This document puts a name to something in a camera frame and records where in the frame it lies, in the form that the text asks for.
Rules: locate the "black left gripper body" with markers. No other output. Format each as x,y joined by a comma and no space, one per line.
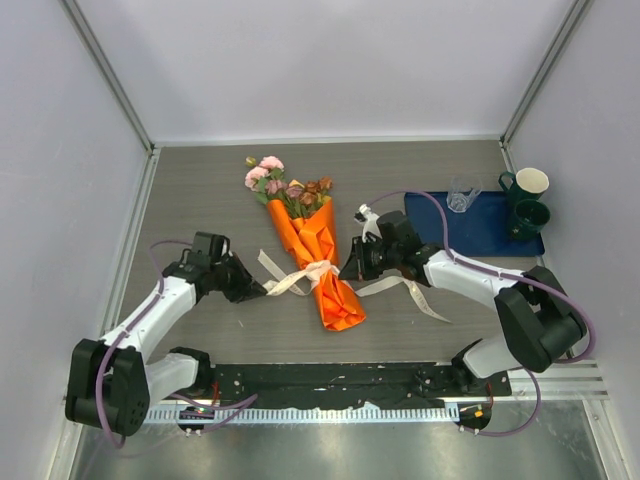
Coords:
222,278

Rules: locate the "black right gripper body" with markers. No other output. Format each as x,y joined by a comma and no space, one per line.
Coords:
379,257

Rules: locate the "orange wrapping paper sheet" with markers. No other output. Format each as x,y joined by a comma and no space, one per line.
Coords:
313,238

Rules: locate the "cream printed ribbon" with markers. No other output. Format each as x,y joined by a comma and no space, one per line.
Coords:
304,282

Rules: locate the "orange fake flower stem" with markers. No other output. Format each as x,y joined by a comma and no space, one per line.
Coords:
316,193

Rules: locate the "pink fake flower stem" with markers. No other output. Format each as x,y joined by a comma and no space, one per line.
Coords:
265,178
288,193

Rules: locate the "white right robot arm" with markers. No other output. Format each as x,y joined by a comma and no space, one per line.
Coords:
538,325

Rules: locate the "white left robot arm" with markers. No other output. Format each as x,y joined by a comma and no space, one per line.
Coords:
130,345

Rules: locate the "blue plastic tray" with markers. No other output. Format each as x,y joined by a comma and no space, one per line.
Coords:
480,231

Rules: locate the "clear plastic cup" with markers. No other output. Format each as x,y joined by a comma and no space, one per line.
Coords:
463,191

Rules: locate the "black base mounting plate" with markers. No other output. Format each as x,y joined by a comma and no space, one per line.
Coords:
338,386

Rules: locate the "dark green mug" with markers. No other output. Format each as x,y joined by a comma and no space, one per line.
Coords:
527,219

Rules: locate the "green mug white interior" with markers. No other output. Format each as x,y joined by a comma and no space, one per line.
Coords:
526,184

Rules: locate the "aluminium front rail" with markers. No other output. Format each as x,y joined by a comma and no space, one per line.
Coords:
559,382

